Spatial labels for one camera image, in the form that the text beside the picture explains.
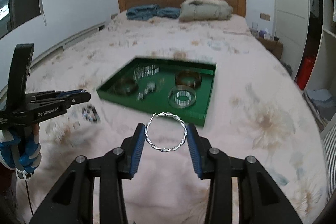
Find dark olive bangle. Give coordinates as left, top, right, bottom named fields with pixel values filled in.
left=113, top=77, right=139, bottom=95

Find amber resin bangle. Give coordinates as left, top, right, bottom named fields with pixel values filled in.
left=175, top=70, right=202, bottom=89

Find white wardrobe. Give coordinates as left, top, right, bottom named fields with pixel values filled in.
left=268, top=0, right=336, bottom=203

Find wooden nightstand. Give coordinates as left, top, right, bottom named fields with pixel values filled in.
left=259, top=36, right=284, bottom=60

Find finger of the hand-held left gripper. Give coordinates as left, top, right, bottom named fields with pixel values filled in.
left=31, top=89, right=84, bottom=102
left=31, top=93, right=91, bottom=111

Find large blue folded blanket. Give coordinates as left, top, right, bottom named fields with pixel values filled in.
left=126, top=4, right=160, bottom=20

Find silver pendant keychain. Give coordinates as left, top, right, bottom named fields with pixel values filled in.
left=136, top=81, right=156, bottom=101

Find beige fur-trimmed down jacket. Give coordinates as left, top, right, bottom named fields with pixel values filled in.
left=178, top=0, right=234, bottom=22

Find red box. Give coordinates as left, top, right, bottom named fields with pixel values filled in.
left=295, top=56, right=317, bottom=90

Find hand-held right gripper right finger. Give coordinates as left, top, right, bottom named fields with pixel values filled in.
left=186, top=124, right=309, bottom=224

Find white slatted radiator cover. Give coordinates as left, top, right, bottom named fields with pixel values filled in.
left=0, top=22, right=105, bottom=98

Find thin black glove cable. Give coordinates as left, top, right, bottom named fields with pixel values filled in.
left=25, top=177, right=34, bottom=215

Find person's left hand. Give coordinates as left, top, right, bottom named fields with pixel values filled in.
left=0, top=123, right=42, bottom=180

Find black and white bead bracelet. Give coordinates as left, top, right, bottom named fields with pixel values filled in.
left=81, top=106, right=101, bottom=123

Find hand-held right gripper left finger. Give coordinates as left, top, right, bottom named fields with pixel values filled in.
left=30, top=123, right=146, bottom=224

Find small blue folded cloth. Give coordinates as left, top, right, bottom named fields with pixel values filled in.
left=157, top=7, right=181, bottom=18

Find large thin silver bangle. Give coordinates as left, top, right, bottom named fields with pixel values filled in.
left=168, top=85, right=197, bottom=109

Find folded light blue clothes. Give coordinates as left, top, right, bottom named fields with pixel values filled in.
left=304, top=89, right=335, bottom=119

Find green rectangular tray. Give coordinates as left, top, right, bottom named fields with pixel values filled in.
left=96, top=56, right=217, bottom=127

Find person's left forearm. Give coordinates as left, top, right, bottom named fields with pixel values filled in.
left=0, top=162, right=20, bottom=224

